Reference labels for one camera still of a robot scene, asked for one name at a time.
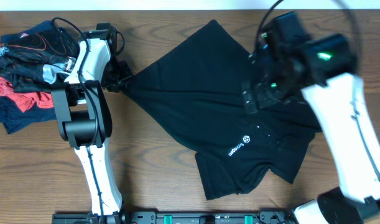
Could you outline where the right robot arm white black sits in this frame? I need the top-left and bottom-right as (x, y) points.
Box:
(242, 12), (380, 223)

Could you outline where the left black cable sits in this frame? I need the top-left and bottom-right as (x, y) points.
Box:
(51, 17), (127, 224)

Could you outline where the black polo shirt with logo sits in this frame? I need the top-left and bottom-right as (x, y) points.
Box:
(123, 20), (320, 200)

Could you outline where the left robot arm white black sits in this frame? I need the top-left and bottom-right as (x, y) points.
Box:
(51, 23), (133, 223)

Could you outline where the navy blue garment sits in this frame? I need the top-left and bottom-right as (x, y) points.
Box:
(0, 20), (85, 135)

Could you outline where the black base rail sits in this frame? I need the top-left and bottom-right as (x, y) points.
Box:
(51, 208), (298, 224)

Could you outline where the red garment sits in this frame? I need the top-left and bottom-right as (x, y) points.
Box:
(0, 77), (53, 113)

